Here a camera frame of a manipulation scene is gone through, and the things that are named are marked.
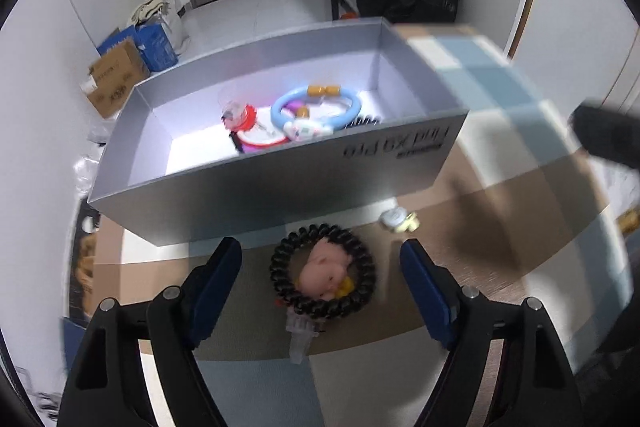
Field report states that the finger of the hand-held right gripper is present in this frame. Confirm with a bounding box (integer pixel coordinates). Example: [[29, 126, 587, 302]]
[[570, 99, 640, 168]]

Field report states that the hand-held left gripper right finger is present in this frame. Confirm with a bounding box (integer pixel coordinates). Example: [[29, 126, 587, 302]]
[[399, 238, 585, 427]]

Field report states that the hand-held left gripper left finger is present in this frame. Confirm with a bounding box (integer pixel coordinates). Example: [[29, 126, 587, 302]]
[[59, 236, 243, 427]]

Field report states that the black bead bracelet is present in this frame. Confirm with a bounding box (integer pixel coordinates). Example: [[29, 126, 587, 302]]
[[270, 227, 377, 319]]

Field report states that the silver cardboard box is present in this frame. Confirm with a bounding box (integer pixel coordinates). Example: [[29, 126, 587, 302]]
[[87, 17, 471, 248]]

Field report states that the pink pig toy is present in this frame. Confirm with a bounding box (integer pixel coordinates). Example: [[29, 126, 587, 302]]
[[298, 237, 357, 303]]

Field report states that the pink rimmed round badge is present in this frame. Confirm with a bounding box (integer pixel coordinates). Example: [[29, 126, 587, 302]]
[[232, 127, 291, 154]]

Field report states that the red clear charm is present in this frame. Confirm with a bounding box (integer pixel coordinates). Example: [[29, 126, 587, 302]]
[[219, 87, 258, 155]]

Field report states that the light blue bangle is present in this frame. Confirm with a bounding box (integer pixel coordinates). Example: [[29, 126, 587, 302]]
[[270, 83, 360, 144]]

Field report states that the small white yellow charm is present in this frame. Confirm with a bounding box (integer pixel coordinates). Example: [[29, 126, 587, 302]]
[[378, 208, 421, 235]]

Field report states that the checkered tablecloth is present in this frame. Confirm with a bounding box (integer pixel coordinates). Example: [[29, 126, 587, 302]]
[[92, 24, 636, 427]]

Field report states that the tan suede boot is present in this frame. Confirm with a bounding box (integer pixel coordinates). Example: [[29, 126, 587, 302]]
[[74, 232, 99, 314]]

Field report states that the silver crumpled bag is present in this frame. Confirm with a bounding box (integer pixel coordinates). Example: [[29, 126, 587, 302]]
[[72, 156, 102, 195]]

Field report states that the brown cardboard box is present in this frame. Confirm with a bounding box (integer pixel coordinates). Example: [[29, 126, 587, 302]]
[[80, 39, 151, 120]]

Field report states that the blue cardboard box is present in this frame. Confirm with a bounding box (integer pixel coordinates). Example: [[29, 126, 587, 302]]
[[97, 19, 178, 72]]

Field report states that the beige folded cloth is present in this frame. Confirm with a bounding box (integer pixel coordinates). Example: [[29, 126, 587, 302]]
[[131, 0, 168, 26]]

